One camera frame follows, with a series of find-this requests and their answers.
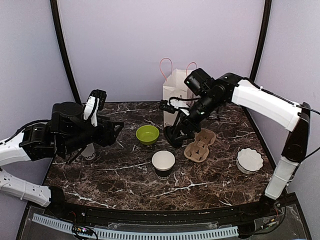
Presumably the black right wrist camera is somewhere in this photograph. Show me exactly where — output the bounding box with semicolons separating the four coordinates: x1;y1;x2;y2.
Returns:
159;96;190;116

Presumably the black plastic cup lid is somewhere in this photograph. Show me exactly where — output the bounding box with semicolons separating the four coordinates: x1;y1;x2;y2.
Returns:
163;125;195;148

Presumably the white scalloped ceramic bowl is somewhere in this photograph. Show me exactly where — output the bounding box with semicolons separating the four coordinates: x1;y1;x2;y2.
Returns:
236;148;264;175

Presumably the black frame post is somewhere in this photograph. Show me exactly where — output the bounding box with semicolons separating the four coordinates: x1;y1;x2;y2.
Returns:
50;0;81;104
249;0;272;81

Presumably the black right frame post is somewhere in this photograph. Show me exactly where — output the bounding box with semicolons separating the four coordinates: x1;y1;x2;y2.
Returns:
249;0;272;81

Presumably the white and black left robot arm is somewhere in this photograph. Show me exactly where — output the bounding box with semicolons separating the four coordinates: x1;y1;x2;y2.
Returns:
0;101;125;218

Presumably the grey slotted cable duct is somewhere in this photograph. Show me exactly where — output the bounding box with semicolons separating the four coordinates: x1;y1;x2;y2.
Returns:
32;213;239;240

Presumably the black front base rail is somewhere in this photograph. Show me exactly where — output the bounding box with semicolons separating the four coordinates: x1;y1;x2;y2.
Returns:
14;193;313;240

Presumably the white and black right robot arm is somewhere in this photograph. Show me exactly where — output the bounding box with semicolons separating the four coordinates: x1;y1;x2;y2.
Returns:
160;68;311;217

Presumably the lime green plastic bowl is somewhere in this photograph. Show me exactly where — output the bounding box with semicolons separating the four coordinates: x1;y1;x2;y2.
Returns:
135;125;160;145

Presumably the black paper coffee cup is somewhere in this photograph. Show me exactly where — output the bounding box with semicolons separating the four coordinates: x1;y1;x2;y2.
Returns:
151;150;176;180

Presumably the brown cardboard cup carrier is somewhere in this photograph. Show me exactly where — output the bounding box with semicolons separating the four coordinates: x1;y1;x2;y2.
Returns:
183;128;217;163

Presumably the black left frame post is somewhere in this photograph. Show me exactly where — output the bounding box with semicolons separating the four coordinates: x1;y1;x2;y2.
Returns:
50;0;81;104

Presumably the white paper cup holding straws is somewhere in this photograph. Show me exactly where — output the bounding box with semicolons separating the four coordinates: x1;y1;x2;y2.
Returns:
80;143;96;161

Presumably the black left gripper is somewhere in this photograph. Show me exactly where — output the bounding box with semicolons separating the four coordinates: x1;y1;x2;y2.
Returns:
60;114;125;156

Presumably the white paper takeout bag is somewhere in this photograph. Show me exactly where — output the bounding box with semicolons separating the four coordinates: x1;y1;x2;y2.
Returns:
159;57;197;127

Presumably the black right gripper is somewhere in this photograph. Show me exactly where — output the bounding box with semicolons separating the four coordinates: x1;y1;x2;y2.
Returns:
170;92;223;142

